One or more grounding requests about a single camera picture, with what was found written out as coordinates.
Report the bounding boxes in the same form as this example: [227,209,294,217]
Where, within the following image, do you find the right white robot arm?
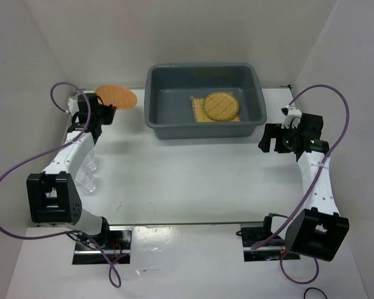
[258,107,349,262]

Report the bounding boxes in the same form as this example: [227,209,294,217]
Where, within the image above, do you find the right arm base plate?
[236,222,301,262]

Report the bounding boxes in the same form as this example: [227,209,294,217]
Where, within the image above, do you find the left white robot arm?
[26,93,116,249]

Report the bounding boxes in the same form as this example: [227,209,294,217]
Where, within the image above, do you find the square bamboo mat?
[189,95,241,124]

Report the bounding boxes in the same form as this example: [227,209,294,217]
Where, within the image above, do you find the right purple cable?
[251,83,352,284]

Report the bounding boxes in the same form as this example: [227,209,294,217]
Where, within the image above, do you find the orange round woven coaster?
[94,85,137,110]

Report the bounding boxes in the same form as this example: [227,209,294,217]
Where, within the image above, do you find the grey plastic bin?
[144,62,267,140]

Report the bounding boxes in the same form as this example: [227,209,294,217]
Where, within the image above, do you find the black cable loop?
[304,287,328,299]

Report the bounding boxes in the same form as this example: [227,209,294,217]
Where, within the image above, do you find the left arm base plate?
[69,225,133,265]

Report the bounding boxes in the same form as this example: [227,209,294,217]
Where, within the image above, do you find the purple cable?
[0,81,122,288]
[251,83,352,284]

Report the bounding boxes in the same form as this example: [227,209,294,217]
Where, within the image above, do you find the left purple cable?
[0,81,122,288]

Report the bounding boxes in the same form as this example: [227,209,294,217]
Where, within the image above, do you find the clear plastic cup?
[75,173,97,194]
[82,150,98,172]

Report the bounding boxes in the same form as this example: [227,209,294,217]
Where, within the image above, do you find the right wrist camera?
[281,105,302,129]

